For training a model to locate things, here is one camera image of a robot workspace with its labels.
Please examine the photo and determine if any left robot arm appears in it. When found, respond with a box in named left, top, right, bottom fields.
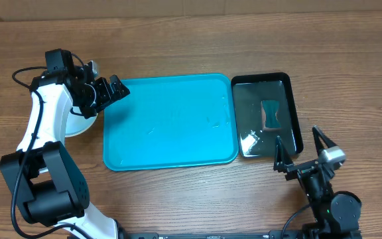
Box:
left=0, top=48, right=130, bottom=238

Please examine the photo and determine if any green scrubbing sponge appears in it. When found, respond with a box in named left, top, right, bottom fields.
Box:
left=261, top=100, right=281, bottom=131

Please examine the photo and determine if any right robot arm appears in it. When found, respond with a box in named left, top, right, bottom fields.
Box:
left=273, top=125, right=362, bottom=238

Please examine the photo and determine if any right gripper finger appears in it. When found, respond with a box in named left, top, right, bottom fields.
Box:
left=273, top=136, right=293, bottom=172
left=312, top=125, right=337, bottom=155

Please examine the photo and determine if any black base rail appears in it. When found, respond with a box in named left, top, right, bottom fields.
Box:
left=119, top=230, right=310, bottom=239

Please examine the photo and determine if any teal plastic tray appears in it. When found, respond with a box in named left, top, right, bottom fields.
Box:
left=103, top=74, right=239, bottom=171

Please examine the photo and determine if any light blue plate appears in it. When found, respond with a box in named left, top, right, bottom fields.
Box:
left=65, top=113, right=97, bottom=137

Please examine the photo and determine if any black plastic tray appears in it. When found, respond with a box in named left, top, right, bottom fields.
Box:
left=231, top=72, right=304, bottom=158

